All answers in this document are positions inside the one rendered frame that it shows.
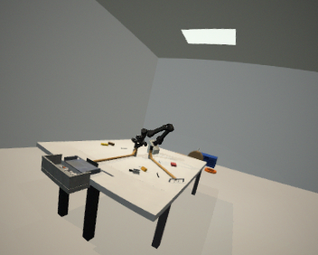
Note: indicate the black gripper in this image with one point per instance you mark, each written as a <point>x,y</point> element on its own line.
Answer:
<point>141,142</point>

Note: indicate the tan wooden pole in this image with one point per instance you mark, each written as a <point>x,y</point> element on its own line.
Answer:
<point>95,162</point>

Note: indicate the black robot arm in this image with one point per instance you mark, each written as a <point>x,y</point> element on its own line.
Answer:
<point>159,139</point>

